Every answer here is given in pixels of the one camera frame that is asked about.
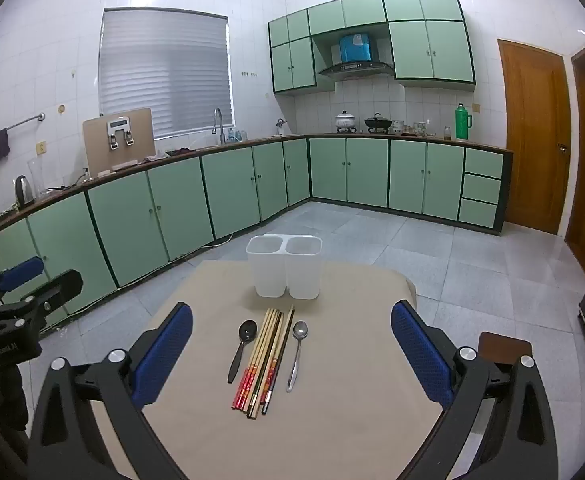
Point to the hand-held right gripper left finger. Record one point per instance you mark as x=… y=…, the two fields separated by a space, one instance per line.
x=165 y=355

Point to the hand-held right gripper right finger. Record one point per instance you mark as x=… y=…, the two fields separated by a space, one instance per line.
x=420 y=355

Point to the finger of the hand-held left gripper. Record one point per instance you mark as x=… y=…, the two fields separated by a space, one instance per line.
x=20 y=272
x=55 y=284

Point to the black plastic spoon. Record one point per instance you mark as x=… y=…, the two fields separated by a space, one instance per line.
x=247 y=331

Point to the plain wooden chopstick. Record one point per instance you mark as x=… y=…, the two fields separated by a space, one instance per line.
x=267 y=335
x=252 y=410

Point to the metal spoon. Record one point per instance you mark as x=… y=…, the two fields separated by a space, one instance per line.
x=300 y=330

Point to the white plastic utensil holder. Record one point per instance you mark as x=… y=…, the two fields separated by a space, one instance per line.
x=272 y=270

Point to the electric kettle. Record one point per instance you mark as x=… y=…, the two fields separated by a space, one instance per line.
x=24 y=191

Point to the clear plastic jug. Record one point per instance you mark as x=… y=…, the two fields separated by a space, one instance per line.
x=37 y=175

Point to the green base cabinets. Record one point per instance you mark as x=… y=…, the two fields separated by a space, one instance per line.
x=232 y=185

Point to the kitchen faucet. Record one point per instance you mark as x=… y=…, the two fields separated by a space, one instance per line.
x=217 y=120

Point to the green thermos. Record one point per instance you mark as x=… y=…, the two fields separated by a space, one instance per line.
x=462 y=122

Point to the black wok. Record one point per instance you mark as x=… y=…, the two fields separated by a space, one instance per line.
x=377 y=122

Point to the window blind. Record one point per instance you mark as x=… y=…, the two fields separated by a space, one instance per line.
x=165 y=72

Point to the white cooking pot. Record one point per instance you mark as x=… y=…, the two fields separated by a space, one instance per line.
x=346 y=121

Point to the range hood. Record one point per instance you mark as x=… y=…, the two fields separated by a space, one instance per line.
x=356 y=55

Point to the yellow wall socket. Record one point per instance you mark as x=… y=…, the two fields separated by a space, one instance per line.
x=41 y=147

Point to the wooden board with mount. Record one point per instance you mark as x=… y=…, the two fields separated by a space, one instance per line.
x=95 y=145

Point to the metal towel rail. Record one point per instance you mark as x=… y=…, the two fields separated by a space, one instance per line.
x=22 y=121

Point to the small wall tap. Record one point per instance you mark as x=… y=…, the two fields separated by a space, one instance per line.
x=281 y=125

